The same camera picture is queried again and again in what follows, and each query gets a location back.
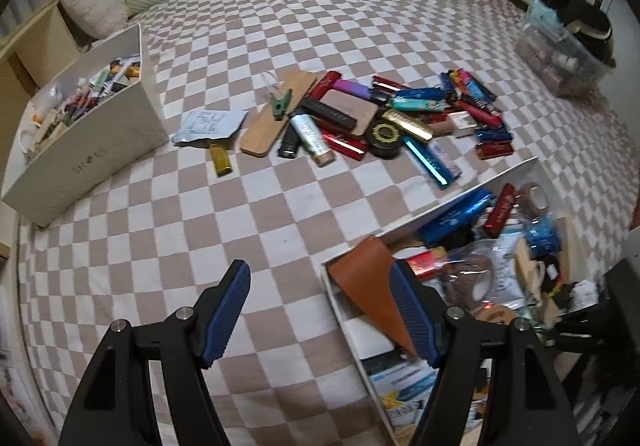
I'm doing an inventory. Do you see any white sachet packet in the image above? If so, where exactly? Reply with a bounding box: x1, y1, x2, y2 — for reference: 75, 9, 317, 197
172, 109, 249, 147

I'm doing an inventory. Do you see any black hat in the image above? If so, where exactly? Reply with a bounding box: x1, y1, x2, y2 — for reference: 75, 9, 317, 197
542, 0, 616, 67

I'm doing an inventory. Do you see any pack of blue face masks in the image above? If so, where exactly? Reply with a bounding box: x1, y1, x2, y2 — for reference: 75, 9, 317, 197
525, 0, 566, 27

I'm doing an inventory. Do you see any wooden bedside shelf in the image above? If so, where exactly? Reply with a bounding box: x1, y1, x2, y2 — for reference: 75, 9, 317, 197
0, 0, 81, 97

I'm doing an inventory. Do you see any blue flat bar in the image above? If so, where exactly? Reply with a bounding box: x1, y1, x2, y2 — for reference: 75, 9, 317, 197
402, 135, 463, 189

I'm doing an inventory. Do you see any long wooden board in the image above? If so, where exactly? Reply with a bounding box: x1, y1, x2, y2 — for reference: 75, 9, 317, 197
240, 68, 318, 158

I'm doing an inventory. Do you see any shiny red lighter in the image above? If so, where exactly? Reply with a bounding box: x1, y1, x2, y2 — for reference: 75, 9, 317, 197
320, 126, 370, 162

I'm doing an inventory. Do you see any white printed pouch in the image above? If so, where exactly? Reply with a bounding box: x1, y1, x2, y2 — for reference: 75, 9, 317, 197
492, 231, 531, 307

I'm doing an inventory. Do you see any small red orange lighter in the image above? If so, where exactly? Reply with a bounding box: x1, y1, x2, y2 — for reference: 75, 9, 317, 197
405, 246, 448, 277

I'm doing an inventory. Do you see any purple lighter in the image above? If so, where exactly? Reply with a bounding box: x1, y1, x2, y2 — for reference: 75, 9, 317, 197
332, 79, 373, 101

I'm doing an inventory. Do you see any teal patterned lighter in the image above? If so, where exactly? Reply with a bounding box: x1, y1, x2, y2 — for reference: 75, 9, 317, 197
387, 96, 446, 113

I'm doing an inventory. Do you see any white cardboard box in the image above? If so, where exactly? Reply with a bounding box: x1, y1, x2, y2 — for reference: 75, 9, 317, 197
0, 23, 171, 228

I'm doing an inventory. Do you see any white fluffy pillow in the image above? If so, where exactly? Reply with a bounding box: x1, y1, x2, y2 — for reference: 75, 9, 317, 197
59, 0, 132, 40

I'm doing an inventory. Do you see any dark red lighter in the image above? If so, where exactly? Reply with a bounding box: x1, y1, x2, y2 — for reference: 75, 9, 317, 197
371, 75, 413, 94

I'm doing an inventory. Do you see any brown tape roll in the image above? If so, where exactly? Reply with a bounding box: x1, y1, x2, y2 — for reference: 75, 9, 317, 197
445, 251, 496, 312
517, 181, 551, 222

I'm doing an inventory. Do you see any gold rectangular lighter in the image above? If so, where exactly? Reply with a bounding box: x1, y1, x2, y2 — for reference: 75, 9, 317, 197
381, 109, 435, 143

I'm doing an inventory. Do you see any clear plastic loop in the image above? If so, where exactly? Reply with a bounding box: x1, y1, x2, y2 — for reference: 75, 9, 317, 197
259, 70, 281, 100

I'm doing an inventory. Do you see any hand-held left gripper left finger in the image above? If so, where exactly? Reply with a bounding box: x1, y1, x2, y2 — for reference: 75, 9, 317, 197
59, 260, 251, 446

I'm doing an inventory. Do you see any pile of assorted lighters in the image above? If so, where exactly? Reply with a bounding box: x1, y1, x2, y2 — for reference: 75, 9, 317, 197
440, 69, 516, 161

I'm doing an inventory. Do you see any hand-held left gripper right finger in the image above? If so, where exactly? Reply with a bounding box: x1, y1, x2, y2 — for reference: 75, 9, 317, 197
387, 259, 583, 446

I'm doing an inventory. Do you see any small white pink box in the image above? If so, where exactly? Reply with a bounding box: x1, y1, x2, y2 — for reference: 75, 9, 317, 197
430, 110, 476, 137

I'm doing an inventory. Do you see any bunch of pens and markers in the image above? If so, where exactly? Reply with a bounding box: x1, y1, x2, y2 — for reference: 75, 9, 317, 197
30, 55, 143, 147

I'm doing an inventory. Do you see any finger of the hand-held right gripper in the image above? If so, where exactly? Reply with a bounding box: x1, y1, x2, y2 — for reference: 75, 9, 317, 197
550, 311, 608, 354

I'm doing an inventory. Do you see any green clothespin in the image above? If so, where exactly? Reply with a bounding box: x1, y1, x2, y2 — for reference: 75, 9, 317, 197
266, 89, 293, 119

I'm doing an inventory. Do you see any olive gold lighter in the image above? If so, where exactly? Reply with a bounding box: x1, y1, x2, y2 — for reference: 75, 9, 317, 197
209, 142, 236, 178

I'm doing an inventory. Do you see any red lighter with gold emblem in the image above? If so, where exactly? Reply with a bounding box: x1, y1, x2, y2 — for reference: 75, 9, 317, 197
307, 70, 343, 100

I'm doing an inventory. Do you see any black box with gold text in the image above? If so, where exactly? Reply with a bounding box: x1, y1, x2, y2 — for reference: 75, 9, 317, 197
300, 98, 357, 129

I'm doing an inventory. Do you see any clear plastic storage bin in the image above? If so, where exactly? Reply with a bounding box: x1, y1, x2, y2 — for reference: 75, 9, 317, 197
515, 1, 616, 100

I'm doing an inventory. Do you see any pink rounded case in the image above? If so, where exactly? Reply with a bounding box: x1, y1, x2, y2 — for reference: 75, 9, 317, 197
317, 89, 379, 134

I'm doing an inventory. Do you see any tube bottle with teal label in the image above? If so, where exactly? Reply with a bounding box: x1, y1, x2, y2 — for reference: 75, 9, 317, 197
290, 112, 335, 168

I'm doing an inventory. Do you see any black red-print lighter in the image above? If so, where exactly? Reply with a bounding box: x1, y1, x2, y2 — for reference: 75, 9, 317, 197
277, 113, 306, 159

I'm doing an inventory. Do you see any black round tin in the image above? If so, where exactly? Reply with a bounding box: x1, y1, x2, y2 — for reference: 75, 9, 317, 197
365, 121, 406, 159

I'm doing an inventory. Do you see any white storage box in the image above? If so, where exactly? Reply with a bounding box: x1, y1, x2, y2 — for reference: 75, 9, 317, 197
320, 156, 601, 446

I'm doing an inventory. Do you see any brown leather piece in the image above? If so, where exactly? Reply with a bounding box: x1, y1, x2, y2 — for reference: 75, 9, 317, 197
327, 235, 418, 357

